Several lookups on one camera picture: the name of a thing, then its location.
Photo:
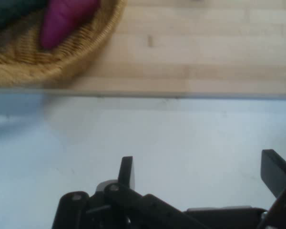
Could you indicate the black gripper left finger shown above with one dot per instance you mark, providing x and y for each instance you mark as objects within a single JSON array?
[{"x": 124, "y": 205}]

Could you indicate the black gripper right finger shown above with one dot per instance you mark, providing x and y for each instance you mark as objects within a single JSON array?
[{"x": 276, "y": 174}]

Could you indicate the dark green cucumber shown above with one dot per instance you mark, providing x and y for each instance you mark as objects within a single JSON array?
[{"x": 9, "y": 12}]

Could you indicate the purple sweet potato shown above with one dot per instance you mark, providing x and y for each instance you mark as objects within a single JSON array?
[{"x": 59, "y": 21}]

